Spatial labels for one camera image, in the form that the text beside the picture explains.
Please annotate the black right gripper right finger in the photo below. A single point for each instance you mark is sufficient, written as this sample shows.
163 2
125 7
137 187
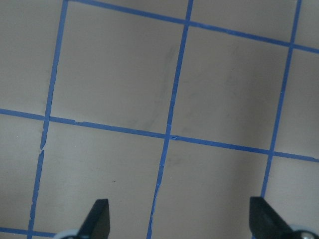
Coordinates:
265 222

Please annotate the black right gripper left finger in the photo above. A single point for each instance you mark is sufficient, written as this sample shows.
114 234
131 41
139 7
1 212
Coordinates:
97 223

